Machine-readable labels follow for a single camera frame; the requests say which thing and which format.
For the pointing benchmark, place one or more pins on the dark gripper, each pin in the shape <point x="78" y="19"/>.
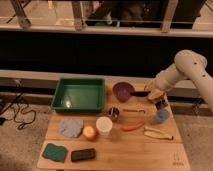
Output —
<point x="161" y="103"/>

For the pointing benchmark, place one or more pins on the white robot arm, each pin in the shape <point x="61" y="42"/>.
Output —
<point x="187" y="65"/>

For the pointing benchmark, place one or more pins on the purple bowl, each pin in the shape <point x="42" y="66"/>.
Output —
<point x="122" y="91"/>

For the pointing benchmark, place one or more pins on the small metal hook tool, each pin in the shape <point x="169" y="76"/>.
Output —
<point x="135" y="110"/>

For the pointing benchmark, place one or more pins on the orange carrot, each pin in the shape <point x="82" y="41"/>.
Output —
<point x="131" y="127"/>

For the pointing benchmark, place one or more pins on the small metal cup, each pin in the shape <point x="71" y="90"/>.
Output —
<point x="113" y="113"/>

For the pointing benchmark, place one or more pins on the white cup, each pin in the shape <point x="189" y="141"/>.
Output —
<point x="104" y="125"/>

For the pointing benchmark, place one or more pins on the red yellow apple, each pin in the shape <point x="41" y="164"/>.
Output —
<point x="90" y="133"/>

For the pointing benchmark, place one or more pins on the green plastic tray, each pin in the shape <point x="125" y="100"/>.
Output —
<point x="79" y="95"/>

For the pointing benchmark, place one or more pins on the black sponge block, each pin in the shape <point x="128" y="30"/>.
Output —
<point x="81" y="155"/>

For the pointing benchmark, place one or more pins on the light blue cloth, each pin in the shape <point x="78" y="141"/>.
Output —
<point x="71" y="127"/>

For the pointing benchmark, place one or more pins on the green sponge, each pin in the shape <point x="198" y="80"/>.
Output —
<point x="54" y="152"/>

